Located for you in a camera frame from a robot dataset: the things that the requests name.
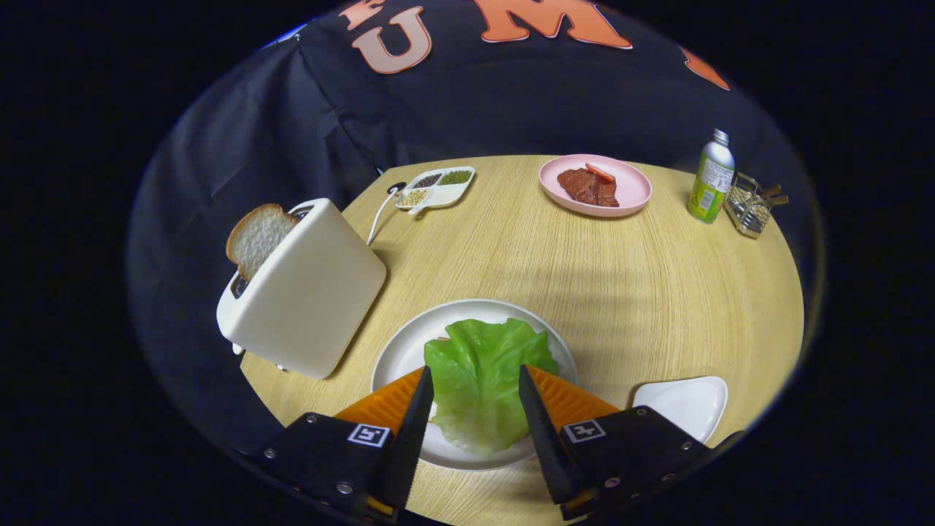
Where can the green lettuce leaf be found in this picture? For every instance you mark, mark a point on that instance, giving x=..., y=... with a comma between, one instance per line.
x=478, y=380

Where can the toasted bread slice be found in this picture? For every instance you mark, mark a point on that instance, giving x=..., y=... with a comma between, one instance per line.
x=256, y=237

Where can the pink plate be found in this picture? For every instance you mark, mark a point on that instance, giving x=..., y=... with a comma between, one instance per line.
x=628, y=190

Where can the brown meat slice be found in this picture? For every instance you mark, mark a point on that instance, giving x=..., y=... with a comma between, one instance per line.
x=584, y=186

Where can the white toaster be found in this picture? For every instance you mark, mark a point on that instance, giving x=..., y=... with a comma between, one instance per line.
x=307, y=292

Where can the white triangular dish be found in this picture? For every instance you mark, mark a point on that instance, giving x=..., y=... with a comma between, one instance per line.
x=687, y=405

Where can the silver bottle with green label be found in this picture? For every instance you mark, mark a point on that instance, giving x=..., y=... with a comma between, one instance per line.
x=708, y=183

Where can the red sausage strip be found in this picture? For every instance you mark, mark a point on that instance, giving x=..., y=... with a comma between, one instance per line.
x=599, y=172

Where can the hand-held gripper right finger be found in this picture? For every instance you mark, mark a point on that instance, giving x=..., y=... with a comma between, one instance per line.
x=544, y=446

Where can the black backdrop cloth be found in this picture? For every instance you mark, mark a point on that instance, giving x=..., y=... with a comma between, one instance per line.
x=511, y=109

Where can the white divided bean dish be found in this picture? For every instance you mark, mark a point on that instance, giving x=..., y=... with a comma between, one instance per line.
x=445, y=196

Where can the white round plate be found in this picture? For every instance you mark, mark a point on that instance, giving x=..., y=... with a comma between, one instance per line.
x=402, y=351

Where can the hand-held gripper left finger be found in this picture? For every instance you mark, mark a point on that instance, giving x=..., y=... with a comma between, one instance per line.
x=409, y=446

